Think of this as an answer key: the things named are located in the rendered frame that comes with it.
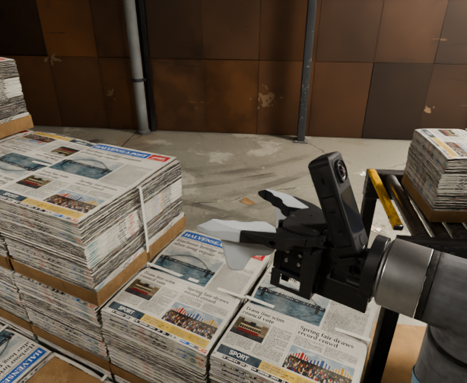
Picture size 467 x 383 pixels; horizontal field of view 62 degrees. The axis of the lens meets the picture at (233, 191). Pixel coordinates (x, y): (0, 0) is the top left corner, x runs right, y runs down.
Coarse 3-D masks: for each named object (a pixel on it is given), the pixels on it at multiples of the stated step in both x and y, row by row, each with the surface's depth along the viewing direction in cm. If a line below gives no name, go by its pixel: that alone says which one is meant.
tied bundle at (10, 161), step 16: (0, 144) 119; (16, 144) 118; (32, 144) 118; (48, 144) 118; (64, 144) 118; (80, 144) 118; (0, 160) 108; (16, 160) 108; (32, 160) 108; (48, 160) 108; (0, 176) 99; (16, 176) 99; (0, 240) 97
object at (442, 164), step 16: (432, 128) 140; (416, 144) 140; (432, 144) 127; (448, 144) 125; (464, 144) 126; (416, 160) 137; (432, 160) 127; (448, 160) 117; (464, 160) 117; (416, 176) 137; (432, 176) 125; (448, 176) 119; (464, 176) 119; (432, 192) 125; (448, 192) 121; (464, 192) 121; (432, 208) 126; (448, 208) 124; (464, 208) 123
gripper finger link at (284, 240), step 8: (240, 232) 43; (248, 232) 43; (256, 232) 43; (264, 232) 43; (280, 232) 43; (288, 232) 43; (240, 240) 43; (248, 240) 43; (256, 240) 42; (264, 240) 42; (272, 240) 42; (280, 240) 42; (288, 240) 42; (296, 240) 42; (304, 240) 42; (280, 248) 42; (288, 248) 42
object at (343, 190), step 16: (320, 160) 41; (336, 160) 42; (320, 176) 41; (336, 176) 41; (320, 192) 42; (336, 192) 41; (352, 192) 44; (336, 208) 41; (352, 208) 43; (336, 224) 42; (352, 224) 42; (336, 240) 42; (352, 240) 41
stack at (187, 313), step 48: (192, 240) 113; (0, 288) 108; (48, 288) 96; (144, 288) 96; (192, 288) 96; (240, 288) 96; (96, 336) 94; (144, 336) 86; (192, 336) 83; (240, 336) 82; (288, 336) 83; (336, 336) 83
